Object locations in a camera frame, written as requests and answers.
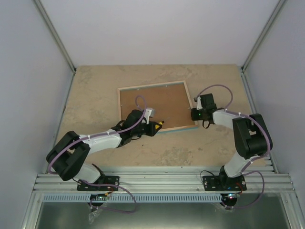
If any yellow handled screwdriver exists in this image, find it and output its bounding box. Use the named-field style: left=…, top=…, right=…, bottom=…
left=155, top=117, right=169, bottom=131

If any blue wooden picture frame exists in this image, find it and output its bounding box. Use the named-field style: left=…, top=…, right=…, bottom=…
left=118, top=81, right=198, bottom=133

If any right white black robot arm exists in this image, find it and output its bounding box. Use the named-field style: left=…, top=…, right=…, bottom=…
left=191, top=94, right=273, bottom=191

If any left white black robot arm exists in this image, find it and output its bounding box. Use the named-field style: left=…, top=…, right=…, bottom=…
left=46, top=108, right=164, bottom=190

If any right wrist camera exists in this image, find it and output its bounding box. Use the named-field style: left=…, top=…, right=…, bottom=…
left=194, top=96, right=203, bottom=110

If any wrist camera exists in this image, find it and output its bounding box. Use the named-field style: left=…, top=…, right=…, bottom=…
left=144, top=107, right=155, bottom=124
left=194, top=96, right=203, bottom=110

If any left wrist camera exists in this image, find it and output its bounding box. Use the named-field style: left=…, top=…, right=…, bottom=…
left=144, top=107, right=155, bottom=124

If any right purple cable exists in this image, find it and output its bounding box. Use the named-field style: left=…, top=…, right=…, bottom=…
left=196, top=84, right=274, bottom=210

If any aluminium profile rail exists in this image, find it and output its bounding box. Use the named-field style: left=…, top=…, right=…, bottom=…
left=33, top=166, right=295, bottom=194

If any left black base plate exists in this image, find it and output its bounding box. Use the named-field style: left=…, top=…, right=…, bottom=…
left=77, top=176, right=120, bottom=191

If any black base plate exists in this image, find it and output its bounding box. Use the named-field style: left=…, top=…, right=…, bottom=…
left=77, top=176, right=120, bottom=191
left=202, top=176, right=247, bottom=191

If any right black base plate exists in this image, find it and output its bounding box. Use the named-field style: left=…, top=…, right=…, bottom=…
left=202, top=176, right=247, bottom=191

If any grey slotted cable duct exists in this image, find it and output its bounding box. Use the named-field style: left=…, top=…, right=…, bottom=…
left=42, top=193, right=222, bottom=203

